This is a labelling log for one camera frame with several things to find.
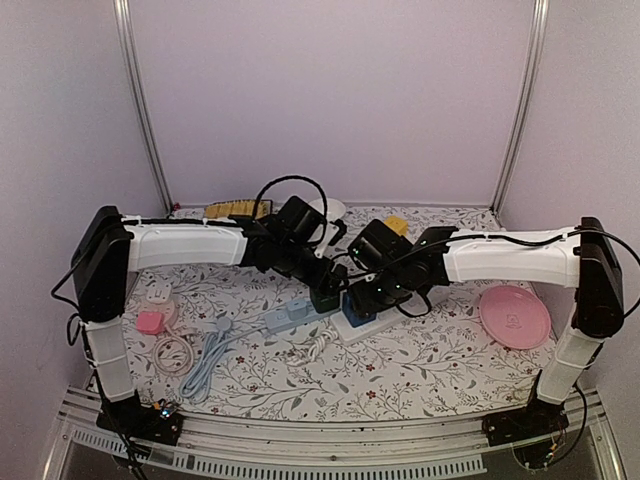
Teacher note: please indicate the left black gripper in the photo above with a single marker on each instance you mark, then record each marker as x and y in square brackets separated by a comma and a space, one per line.
[321, 278]

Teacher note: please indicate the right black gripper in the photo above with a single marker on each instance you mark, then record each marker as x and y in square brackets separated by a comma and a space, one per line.
[363, 303]

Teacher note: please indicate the yellow cube plug adapter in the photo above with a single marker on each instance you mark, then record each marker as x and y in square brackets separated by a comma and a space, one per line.
[397, 225]

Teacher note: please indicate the light blue cube adapter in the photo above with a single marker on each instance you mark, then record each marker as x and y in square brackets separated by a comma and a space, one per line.
[354, 320]

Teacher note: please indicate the white long power strip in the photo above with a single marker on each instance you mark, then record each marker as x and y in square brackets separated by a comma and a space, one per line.
[349, 335]

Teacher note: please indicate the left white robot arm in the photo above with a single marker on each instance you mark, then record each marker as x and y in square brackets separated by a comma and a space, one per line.
[114, 246]

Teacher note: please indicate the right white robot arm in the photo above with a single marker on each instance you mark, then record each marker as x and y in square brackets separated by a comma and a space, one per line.
[580, 257]

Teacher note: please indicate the light blue charger plug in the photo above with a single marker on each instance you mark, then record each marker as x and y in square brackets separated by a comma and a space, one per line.
[297, 309]

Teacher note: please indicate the dark green cube socket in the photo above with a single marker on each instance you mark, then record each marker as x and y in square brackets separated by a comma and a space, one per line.
[325, 299]

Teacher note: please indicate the white plug adapter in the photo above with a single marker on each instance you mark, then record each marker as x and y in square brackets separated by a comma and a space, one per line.
[159, 293]

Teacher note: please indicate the pink square plug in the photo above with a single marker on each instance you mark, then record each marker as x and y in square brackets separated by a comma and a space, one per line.
[150, 322]

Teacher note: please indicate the black and tan mat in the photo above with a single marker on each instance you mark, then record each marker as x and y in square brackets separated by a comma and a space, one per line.
[243, 207]

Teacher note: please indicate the white ceramic bowl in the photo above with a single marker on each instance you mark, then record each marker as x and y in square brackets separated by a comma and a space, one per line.
[334, 210]

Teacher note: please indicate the pink plastic plate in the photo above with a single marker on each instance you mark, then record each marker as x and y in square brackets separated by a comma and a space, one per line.
[514, 317]

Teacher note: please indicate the pink round power strip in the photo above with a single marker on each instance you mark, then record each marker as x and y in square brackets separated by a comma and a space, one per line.
[169, 310]

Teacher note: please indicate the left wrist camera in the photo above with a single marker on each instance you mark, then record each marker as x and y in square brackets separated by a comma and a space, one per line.
[328, 235]

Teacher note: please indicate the front aluminium rail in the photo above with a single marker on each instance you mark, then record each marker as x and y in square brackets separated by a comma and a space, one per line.
[212, 447]

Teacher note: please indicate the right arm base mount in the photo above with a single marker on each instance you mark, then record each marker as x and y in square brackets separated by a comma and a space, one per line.
[536, 419]

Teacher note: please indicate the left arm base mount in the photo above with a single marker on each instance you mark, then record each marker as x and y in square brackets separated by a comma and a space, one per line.
[132, 419]

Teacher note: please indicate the left aluminium frame post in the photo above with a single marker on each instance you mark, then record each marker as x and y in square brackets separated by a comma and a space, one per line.
[128, 46]

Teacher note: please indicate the aluminium frame post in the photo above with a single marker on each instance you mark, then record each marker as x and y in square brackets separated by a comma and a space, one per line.
[128, 46]
[532, 62]

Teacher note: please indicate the right aluminium frame post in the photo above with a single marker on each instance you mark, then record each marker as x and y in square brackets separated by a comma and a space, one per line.
[532, 62]

